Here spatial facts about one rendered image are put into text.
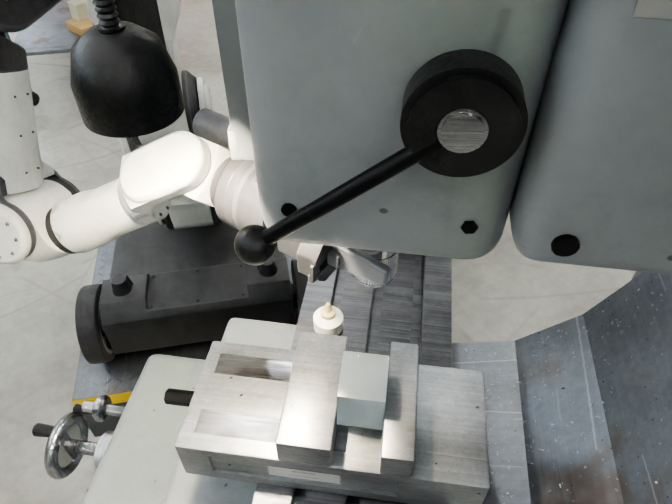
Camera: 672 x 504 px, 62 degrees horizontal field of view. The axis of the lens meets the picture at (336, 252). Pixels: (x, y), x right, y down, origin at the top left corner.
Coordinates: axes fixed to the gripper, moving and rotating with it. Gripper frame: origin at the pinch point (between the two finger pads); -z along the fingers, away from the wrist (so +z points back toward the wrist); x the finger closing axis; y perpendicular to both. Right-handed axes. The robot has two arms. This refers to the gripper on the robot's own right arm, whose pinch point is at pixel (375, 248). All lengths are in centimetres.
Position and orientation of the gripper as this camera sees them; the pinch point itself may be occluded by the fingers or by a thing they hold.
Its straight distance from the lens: 56.6
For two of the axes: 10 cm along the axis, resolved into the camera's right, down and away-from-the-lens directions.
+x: 5.5, -5.8, 6.0
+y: -0.1, 7.1, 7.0
